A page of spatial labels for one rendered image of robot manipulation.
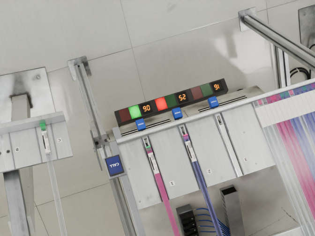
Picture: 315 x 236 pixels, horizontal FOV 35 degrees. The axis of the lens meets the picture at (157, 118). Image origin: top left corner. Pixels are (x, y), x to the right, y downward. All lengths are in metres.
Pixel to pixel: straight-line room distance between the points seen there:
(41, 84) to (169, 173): 0.86
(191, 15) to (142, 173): 0.90
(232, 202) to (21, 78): 0.96
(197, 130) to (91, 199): 1.05
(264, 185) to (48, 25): 1.01
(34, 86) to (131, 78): 0.40
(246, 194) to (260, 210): 0.10
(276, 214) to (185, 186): 0.57
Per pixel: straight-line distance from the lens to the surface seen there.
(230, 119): 1.45
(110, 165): 1.36
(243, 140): 1.45
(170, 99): 1.46
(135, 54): 2.09
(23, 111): 1.94
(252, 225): 1.87
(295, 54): 1.82
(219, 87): 1.49
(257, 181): 1.76
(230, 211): 1.73
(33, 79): 2.07
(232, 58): 2.23
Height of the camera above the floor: 1.94
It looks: 61 degrees down
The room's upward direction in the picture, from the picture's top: 151 degrees clockwise
